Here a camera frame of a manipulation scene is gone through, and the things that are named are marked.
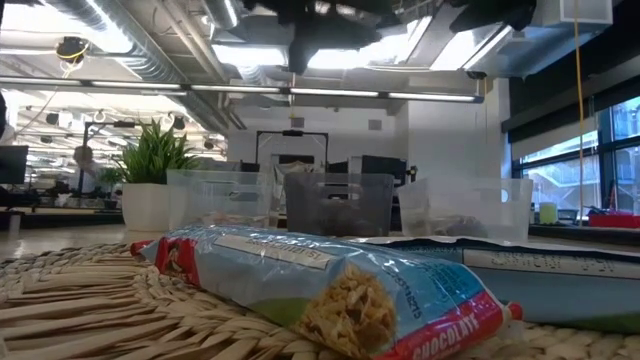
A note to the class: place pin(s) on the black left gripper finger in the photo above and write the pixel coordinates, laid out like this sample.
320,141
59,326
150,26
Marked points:
301,57

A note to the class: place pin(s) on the blue chocolate granola bar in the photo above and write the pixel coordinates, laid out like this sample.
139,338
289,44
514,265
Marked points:
300,280

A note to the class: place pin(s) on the white and blue granola bar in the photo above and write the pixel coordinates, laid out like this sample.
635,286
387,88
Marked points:
575,295

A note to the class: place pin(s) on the long ceiling light bar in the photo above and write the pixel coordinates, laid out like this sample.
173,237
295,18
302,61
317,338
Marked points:
330,92

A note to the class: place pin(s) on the dark grey plastic bin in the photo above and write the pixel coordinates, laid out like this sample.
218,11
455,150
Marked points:
340,200

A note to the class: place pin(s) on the clear plastic container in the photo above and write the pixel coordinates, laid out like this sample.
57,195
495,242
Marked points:
220,195
470,200

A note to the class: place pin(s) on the yellow green cup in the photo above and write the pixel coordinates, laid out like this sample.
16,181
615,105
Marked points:
548,213

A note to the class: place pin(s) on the green plant in white pot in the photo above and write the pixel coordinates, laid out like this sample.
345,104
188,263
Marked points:
150,200

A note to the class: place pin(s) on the small background potted plant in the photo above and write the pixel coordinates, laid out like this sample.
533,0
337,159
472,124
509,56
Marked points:
110,185

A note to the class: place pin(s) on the red box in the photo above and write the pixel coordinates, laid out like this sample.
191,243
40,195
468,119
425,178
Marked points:
614,221

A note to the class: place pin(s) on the person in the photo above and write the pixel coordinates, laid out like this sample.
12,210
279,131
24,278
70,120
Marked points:
86,167

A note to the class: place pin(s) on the black computer monitor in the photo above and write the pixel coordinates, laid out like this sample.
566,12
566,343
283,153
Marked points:
12,164

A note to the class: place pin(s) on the round woven placemat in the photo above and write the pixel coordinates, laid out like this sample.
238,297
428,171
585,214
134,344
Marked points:
75,300

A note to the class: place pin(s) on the black background rig frame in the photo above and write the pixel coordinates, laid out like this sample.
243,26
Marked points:
292,133

